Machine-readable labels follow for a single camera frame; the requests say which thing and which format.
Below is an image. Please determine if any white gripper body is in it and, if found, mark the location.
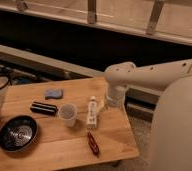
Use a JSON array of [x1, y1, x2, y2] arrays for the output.
[[105, 85, 126, 107]]

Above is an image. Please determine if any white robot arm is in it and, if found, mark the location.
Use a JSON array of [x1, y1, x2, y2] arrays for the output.
[[105, 59, 192, 171]]

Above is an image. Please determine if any black ceramic bowl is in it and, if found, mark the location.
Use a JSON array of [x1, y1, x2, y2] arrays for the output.
[[0, 115, 38, 152]]

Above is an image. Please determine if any white tube with label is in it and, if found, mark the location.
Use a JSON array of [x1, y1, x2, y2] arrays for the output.
[[86, 96, 98, 129]]

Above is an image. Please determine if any translucent plastic cup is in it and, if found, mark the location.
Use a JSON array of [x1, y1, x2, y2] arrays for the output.
[[59, 104, 77, 127]]

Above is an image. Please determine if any wooden cutting board table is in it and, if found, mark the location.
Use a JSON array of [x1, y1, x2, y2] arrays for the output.
[[0, 77, 139, 171]]

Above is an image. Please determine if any black rectangular case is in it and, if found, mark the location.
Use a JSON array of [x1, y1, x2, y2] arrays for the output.
[[30, 102, 58, 116]]

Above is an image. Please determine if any metal bracket middle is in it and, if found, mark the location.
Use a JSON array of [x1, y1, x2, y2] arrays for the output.
[[87, 0, 96, 24]]

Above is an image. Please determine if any metal bracket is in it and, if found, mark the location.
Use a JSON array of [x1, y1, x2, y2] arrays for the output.
[[87, 0, 96, 24], [15, 0, 28, 11], [146, 0, 165, 35]]

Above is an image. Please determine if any metal bracket right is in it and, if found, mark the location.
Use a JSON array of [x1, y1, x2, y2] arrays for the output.
[[146, 0, 165, 35]]

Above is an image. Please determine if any metal bracket left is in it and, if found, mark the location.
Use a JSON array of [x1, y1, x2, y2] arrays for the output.
[[15, 0, 28, 11]]

